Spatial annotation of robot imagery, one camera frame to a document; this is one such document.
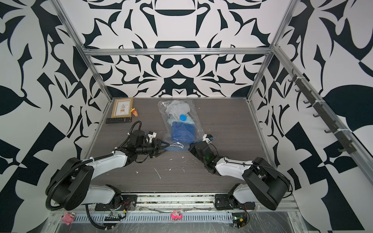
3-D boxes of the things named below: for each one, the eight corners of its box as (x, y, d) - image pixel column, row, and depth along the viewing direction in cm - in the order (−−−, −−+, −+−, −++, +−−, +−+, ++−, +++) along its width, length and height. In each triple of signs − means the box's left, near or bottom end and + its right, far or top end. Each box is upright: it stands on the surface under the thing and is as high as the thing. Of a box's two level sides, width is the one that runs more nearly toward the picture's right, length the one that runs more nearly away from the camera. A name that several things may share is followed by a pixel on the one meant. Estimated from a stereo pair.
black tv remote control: (106, 123, 107) (104, 122, 105) (107, 119, 109) (106, 117, 107) (131, 122, 107) (130, 121, 106) (132, 118, 110) (131, 117, 108)
